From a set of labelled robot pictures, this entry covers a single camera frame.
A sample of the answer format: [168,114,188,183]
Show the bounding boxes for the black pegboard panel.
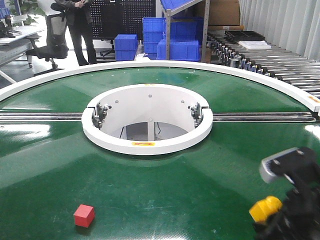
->
[90,0,156,40]

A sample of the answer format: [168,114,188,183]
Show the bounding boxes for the small blue crate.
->
[114,34,138,61]

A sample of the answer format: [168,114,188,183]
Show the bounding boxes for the green potted plant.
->
[4,0,46,26]

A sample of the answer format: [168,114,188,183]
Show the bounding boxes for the white inner ring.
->
[81,83,214,156]

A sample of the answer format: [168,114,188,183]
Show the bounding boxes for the yellow toy block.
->
[249,195,283,223]

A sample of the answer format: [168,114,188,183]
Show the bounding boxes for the metal shelf rack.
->
[160,0,211,63]

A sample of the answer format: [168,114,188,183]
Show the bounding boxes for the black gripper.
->
[253,180,320,240]

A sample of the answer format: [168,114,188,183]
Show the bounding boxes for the metal rail bar right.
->
[213,112,317,123]

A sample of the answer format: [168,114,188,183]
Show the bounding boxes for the black tray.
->
[225,30,265,42]

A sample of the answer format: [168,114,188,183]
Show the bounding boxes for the cardboard box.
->
[207,0,244,31]

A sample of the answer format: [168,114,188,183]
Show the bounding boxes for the white desk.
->
[0,24,45,67]

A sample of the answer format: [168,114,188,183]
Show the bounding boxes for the red cube block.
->
[73,204,95,228]

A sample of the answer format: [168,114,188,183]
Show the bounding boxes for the metal rail bar left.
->
[0,112,83,122]

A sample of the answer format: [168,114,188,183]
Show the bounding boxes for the white foam sheet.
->
[238,40,272,50]

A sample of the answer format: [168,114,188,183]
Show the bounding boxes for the roller conveyor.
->
[207,30,320,99]

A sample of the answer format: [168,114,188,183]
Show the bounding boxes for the person in dark clothes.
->
[55,0,97,66]

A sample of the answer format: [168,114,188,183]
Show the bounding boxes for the metal rail bar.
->
[0,112,83,122]
[213,112,317,123]

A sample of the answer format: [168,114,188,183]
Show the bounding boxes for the black office chair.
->
[25,13,69,76]

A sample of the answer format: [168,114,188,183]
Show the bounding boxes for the stacked blue crates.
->
[142,17,204,62]

